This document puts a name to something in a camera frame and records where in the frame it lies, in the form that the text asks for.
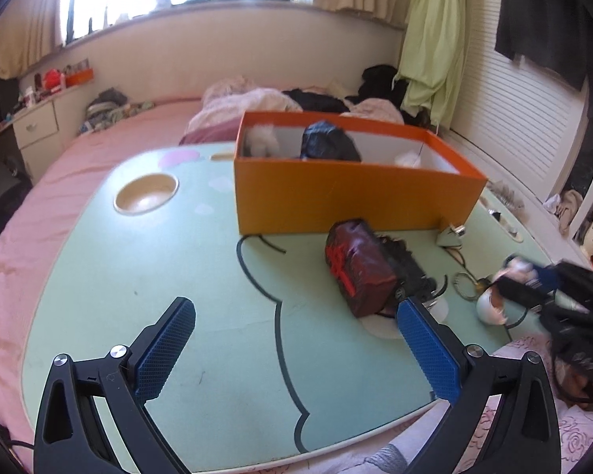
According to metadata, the black clothing heap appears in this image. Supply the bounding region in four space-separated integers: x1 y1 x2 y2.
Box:
358 64 411 104

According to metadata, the person's right forearm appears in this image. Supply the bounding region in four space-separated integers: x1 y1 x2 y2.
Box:
556 368 593 406

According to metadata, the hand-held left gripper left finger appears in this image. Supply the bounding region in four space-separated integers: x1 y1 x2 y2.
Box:
34 296 197 474

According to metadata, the gold hoop ring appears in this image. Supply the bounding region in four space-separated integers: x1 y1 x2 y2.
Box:
453 271 478 300

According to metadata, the white louvred door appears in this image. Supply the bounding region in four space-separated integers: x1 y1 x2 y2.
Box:
449 24 591 198

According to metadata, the orange cardboard box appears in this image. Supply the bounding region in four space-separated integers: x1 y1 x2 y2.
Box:
234 111 489 235

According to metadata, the grey patterned cloth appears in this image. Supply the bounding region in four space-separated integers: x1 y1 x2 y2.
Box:
79 88 154 134

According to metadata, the black plastic bag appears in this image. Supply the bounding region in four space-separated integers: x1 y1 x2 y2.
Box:
300 119 363 163

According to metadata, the pale fluffy pompom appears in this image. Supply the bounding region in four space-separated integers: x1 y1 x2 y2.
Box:
242 125 281 158

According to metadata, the pink white small toy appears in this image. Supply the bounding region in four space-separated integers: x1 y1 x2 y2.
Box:
494 256 537 282

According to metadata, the small grey item metal cap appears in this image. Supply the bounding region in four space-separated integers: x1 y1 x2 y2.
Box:
435 224 468 248

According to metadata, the dark red packet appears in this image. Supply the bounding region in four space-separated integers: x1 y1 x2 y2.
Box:
325 217 398 319

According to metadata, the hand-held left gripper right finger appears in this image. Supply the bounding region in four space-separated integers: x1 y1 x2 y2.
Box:
397 297 561 474

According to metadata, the white nightstand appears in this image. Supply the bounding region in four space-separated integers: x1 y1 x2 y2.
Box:
0 79 97 183

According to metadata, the light green hanging cloth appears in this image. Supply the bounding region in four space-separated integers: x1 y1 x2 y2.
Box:
395 0 470 126

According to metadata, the mint green desktop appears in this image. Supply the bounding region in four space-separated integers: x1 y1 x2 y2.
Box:
22 141 569 472

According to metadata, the pale pink comforter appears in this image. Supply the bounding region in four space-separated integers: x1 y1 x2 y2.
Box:
188 75 406 144

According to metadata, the pink bed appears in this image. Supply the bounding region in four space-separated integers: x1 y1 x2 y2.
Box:
0 99 593 474

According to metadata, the hair brush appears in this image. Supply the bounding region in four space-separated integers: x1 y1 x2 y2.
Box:
489 180 525 211

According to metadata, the beige crumpled cloth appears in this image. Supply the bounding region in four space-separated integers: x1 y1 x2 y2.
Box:
546 190 584 235

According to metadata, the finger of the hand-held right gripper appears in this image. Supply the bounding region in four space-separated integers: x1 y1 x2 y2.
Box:
498 275 555 308
528 263 563 290

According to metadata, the black hanging garment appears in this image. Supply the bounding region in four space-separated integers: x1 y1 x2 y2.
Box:
494 0 593 92

